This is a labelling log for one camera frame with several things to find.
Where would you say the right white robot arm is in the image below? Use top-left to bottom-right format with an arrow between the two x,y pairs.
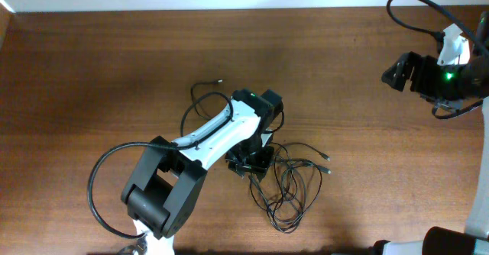
370,12 -> 488,255

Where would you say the black thin usb cable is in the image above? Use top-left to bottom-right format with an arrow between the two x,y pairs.
189,79 -> 225,121
248,142 -> 332,234

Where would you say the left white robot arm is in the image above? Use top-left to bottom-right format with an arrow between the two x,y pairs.
121,89 -> 283,254

